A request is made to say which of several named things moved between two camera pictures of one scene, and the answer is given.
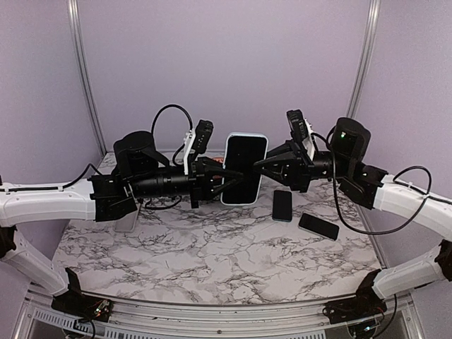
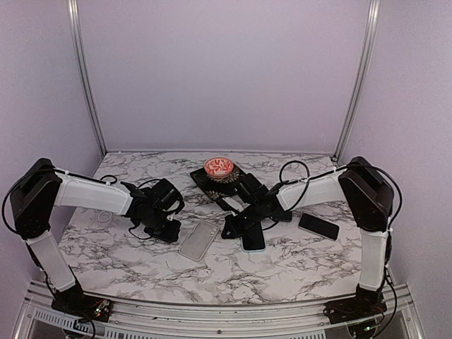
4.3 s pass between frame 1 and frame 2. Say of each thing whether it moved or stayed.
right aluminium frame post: stayed
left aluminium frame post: stayed
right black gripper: moved
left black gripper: moved
